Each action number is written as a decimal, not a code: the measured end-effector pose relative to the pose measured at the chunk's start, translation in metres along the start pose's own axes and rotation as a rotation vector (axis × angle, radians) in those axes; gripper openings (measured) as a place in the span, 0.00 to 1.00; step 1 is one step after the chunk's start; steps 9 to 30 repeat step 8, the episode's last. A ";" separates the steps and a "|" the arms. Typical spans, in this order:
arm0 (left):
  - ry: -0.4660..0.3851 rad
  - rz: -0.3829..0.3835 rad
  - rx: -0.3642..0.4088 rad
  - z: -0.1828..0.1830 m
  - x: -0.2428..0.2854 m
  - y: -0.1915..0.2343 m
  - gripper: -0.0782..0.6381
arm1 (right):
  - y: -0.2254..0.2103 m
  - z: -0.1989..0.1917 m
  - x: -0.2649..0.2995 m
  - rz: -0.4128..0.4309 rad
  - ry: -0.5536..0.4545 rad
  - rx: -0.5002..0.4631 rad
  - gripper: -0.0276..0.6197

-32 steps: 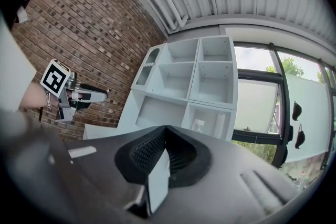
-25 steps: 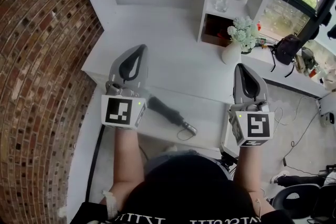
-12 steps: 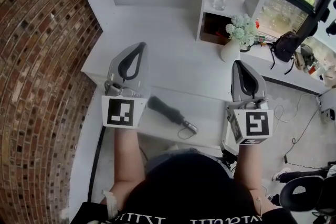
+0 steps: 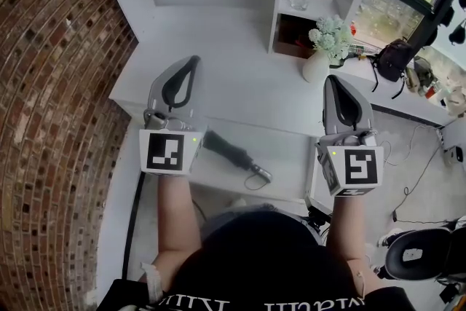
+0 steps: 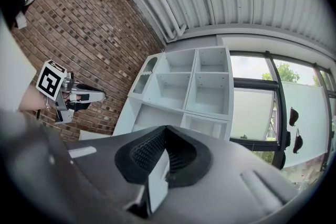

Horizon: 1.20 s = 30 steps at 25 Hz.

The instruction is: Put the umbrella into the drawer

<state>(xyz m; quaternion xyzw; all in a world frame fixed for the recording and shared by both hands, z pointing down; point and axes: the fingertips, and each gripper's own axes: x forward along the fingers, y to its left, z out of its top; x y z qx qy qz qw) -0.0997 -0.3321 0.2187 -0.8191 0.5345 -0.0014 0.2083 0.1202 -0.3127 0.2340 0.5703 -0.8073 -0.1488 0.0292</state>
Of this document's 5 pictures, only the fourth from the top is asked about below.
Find white drawer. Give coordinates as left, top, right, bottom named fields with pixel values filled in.
left=188, top=116, right=318, bottom=204

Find white floor cable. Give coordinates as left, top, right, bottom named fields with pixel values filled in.
left=381, top=123, right=444, bottom=168

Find white cloth strap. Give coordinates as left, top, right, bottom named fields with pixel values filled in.
left=140, top=261, right=164, bottom=305

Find person's left forearm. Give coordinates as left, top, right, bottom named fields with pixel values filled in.
left=149, top=173, right=204, bottom=291

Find dark brown box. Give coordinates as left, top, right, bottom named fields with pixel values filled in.
left=273, top=13, right=316, bottom=59

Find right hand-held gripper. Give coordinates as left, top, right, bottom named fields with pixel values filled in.
left=315, top=74, right=385, bottom=198

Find person's right forearm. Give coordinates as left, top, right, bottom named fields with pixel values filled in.
left=325, top=192, right=369, bottom=283

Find white power box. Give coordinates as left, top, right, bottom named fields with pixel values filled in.
left=443, top=144, right=466, bottom=168

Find black floor cable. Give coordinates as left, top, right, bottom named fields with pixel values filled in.
left=391, top=144, right=458, bottom=225

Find person's black shirt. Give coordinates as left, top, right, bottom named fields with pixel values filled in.
left=118, top=210, right=418, bottom=311

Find black backpack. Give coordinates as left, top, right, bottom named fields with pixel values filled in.
left=369, top=37, right=416, bottom=100

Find black umbrella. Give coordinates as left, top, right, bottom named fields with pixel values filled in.
left=202, top=130, right=274, bottom=191

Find black desk leg strip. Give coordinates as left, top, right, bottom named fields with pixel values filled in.
left=121, top=173, right=147, bottom=281

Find black office chair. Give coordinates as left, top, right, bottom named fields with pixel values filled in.
left=377, top=216, right=466, bottom=282

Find pale green flower bunch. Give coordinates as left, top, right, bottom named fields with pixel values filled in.
left=308, top=15, right=354, bottom=63

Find white ceramic vase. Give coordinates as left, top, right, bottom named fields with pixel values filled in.
left=301, top=48, right=331, bottom=84

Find white window ledge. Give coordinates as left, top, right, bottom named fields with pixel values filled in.
left=328, top=53, right=458, bottom=127

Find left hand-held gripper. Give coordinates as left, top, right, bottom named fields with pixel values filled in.
left=138, top=55, right=209, bottom=178

